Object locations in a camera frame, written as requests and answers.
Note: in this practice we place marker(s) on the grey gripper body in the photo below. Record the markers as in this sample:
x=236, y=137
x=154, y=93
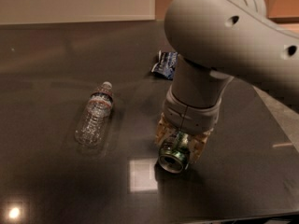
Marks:
x=190, y=117

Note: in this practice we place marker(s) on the translucent tan gripper finger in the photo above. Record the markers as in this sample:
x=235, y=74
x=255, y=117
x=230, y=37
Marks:
x=164, y=130
x=197, y=143

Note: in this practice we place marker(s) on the green soda can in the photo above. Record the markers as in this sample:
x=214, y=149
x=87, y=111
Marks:
x=174, y=154

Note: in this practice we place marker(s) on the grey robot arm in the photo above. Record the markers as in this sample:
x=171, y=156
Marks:
x=217, y=41

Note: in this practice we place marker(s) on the crumpled blue chip bag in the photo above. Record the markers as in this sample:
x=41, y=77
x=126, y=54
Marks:
x=166, y=64

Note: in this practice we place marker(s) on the clear plastic water bottle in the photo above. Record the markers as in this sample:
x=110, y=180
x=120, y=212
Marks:
x=91, y=126

